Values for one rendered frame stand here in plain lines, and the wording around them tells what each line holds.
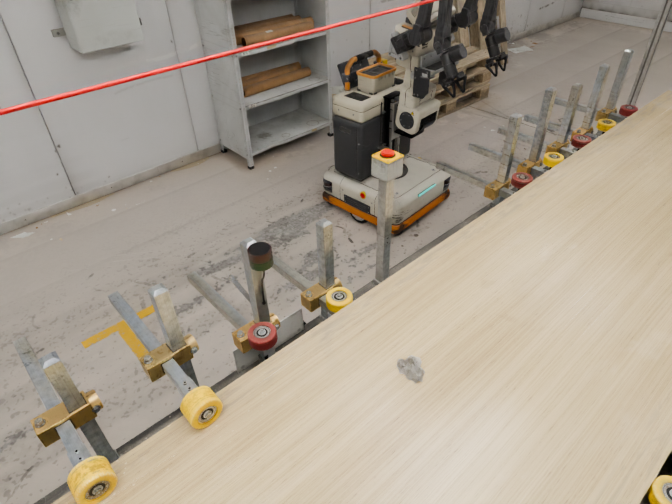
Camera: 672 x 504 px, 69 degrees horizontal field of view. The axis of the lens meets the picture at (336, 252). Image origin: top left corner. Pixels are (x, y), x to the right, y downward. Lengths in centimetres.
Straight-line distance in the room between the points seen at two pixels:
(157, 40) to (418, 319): 303
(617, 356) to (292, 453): 86
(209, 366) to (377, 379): 140
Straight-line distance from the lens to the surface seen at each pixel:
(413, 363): 128
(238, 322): 147
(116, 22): 355
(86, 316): 302
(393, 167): 148
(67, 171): 393
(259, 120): 450
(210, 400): 117
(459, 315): 143
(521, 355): 137
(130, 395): 254
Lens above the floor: 190
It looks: 38 degrees down
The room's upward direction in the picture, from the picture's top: 2 degrees counter-clockwise
